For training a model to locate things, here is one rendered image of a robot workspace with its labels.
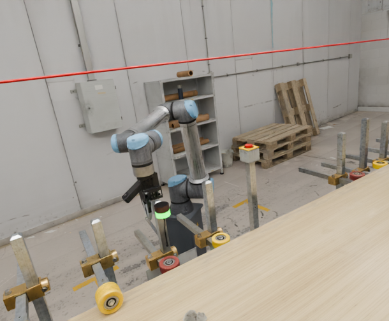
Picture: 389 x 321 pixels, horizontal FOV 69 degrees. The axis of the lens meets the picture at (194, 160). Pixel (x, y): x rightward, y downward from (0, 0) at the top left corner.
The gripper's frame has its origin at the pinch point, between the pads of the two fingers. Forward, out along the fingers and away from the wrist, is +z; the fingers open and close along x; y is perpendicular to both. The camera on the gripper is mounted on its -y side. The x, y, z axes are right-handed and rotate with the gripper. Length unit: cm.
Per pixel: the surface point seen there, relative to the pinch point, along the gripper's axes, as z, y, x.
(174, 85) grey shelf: -44, 161, 277
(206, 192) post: -6.5, 26.0, -9.5
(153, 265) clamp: 16.8, -5.1, -10.0
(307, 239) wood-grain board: 12, 49, -45
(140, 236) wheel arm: 15.1, -2.1, 12.7
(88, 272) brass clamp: 7.4, -29.9, -10.0
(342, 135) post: -10, 126, -9
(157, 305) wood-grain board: 11.2, -14.0, -37.3
